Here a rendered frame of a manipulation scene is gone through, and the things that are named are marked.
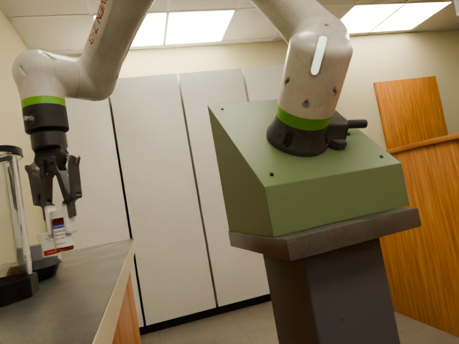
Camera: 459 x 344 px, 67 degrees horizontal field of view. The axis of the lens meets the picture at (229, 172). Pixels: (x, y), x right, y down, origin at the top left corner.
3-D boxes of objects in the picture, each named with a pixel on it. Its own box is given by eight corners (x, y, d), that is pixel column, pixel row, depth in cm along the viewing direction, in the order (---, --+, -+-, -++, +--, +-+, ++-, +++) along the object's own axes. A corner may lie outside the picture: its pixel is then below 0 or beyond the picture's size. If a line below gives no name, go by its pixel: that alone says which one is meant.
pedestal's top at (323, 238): (330, 222, 102) (327, 209, 103) (422, 226, 72) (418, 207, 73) (230, 246, 91) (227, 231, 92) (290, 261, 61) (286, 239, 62)
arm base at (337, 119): (349, 121, 94) (356, 102, 90) (380, 153, 82) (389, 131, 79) (258, 124, 87) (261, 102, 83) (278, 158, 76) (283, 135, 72)
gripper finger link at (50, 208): (46, 205, 78) (44, 206, 78) (50, 236, 77) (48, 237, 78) (56, 205, 81) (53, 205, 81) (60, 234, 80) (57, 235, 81)
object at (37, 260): (1, 290, 61) (-4, 252, 61) (19, 280, 69) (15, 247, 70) (57, 278, 63) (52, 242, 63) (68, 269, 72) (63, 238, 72)
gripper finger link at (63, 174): (59, 158, 81) (63, 156, 81) (74, 203, 80) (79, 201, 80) (46, 158, 78) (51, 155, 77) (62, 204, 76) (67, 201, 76)
